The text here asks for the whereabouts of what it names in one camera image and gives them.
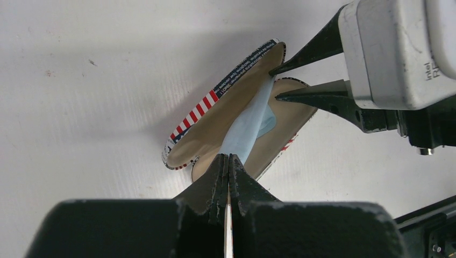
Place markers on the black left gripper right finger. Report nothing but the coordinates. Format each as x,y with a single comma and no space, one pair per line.
264,226

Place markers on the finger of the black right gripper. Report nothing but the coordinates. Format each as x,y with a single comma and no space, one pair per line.
326,43
336,98

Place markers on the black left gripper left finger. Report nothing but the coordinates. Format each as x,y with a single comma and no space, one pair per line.
188,225

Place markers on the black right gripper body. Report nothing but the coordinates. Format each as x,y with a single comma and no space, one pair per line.
430,127

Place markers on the light blue cleaning cloth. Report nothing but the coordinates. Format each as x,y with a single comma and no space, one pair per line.
243,133

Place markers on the flag print glasses case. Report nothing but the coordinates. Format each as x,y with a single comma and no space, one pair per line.
199,136

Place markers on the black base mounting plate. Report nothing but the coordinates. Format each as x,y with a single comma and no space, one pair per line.
430,231

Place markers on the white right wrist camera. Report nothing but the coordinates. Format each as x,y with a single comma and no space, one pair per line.
400,55

